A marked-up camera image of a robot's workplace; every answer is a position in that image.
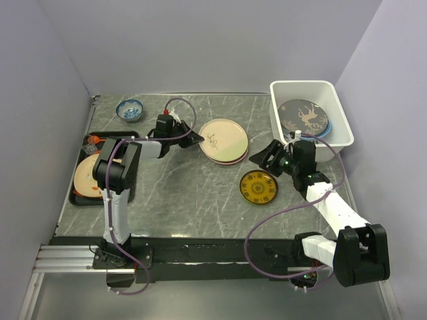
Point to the cream plate with twig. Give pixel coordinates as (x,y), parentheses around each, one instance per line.
(225,140)

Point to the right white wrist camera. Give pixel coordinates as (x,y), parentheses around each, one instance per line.
(293,140)

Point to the orange spoon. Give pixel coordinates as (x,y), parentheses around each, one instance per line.
(93,139)

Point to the grey reindeer plate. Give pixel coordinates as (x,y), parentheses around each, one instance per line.
(300,114)

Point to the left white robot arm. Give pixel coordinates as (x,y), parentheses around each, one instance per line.
(115,171)

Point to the clear plastic cup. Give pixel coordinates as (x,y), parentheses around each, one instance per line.
(89,148)

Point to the aluminium rail frame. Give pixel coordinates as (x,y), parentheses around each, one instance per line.
(56,259)

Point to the pink plate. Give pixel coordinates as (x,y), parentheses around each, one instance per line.
(232,162)

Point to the black tray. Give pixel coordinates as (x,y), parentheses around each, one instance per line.
(75,198)

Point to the black base beam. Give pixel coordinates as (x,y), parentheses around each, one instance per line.
(190,259)

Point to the cream plate with bird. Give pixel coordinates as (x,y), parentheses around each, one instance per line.
(83,180)

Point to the white plastic bin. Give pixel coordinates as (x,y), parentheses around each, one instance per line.
(323,94)

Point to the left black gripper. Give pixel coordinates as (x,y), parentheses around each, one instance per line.
(191,138)

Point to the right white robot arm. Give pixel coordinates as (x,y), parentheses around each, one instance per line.
(359,254)

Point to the blue white porcelain bowl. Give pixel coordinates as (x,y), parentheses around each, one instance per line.
(129,110)

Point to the blue plate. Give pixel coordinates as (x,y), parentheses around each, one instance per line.
(322,129)

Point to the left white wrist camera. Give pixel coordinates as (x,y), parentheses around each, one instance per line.
(173,114)

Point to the yellow patterned plate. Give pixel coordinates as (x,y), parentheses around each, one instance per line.
(258,187)

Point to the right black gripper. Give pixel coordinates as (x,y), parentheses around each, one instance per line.
(274,147)

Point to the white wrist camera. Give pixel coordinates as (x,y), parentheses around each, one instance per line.
(173,114)
(293,140)

